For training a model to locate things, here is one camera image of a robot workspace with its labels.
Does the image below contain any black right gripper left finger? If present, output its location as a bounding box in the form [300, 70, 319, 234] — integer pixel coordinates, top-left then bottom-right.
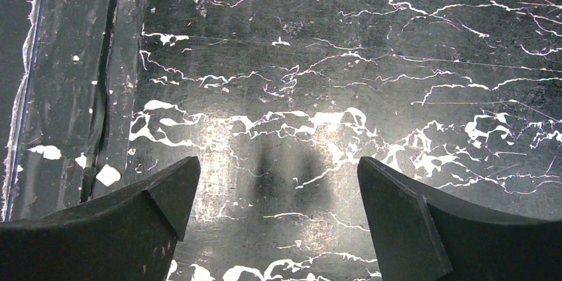
[1, 157, 201, 280]

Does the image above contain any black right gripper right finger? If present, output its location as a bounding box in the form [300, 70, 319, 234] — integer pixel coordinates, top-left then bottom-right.
[357, 157, 561, 280]

